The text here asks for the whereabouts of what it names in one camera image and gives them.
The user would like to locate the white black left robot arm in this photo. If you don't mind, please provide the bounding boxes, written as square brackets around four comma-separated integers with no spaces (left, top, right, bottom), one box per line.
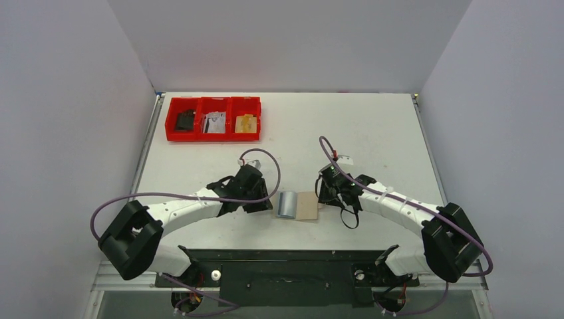
[97,160,273,280]

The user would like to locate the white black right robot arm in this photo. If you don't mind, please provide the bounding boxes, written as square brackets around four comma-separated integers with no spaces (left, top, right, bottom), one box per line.
[319,165,483,283]

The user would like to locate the yellow cards in bin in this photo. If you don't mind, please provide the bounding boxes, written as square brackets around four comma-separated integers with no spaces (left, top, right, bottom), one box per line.
[234,114,257,134]

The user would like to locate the white cards in bin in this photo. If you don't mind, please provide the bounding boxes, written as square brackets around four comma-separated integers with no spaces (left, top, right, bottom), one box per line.
[202,112,226,134]

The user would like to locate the black cards in bin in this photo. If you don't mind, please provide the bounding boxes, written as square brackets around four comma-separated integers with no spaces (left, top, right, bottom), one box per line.
[174,110,196,132]

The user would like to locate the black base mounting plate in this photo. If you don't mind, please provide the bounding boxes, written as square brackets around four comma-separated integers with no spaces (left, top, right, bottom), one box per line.
[178,249,419,307]

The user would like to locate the red three-compartment bin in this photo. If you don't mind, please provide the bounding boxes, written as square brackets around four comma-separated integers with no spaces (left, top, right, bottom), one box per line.
[165,96,261,142]

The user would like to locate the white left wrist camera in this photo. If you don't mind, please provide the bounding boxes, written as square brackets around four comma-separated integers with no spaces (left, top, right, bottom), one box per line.
[237,158,261,170]

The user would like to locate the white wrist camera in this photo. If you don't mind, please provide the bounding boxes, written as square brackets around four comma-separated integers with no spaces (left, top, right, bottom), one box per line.
[237,158,261,170]
[333,154,354,166]

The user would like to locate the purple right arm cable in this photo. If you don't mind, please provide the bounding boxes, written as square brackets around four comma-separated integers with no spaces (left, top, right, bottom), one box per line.
[319,136,494,278]

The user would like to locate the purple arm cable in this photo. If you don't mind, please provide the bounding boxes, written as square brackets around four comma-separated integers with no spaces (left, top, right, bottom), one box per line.
[319,136,494,278]
[90,148,282,242]

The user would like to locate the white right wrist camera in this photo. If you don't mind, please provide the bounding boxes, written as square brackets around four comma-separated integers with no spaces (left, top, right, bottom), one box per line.
[333,154,354,166]

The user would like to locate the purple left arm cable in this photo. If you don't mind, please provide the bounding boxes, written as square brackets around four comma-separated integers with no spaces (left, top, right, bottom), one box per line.
[90,148,282,242]

